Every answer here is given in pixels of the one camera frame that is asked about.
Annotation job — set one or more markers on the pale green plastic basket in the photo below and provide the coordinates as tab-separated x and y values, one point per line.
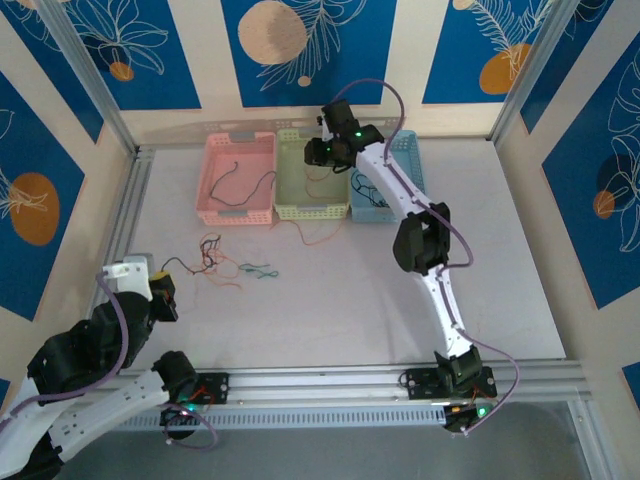
290	190

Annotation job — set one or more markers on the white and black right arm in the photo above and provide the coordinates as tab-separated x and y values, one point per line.
395	185

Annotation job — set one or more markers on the pink plastic basket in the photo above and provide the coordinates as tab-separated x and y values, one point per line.
222	150

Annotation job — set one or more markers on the blue floral wall panel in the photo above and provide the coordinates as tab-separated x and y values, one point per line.
50	250
65	80
565	65
175	50
590	225
350	50
450	50

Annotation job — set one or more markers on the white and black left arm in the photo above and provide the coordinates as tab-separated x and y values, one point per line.
115	407

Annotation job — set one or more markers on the aluminium frame rail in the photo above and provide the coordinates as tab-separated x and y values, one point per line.
325	380
132	200

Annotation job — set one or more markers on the aluminium frame post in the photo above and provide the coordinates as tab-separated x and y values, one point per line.
85	75
530	75
592	440

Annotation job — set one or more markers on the light blue plastic basket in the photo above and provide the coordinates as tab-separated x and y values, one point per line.
407	147

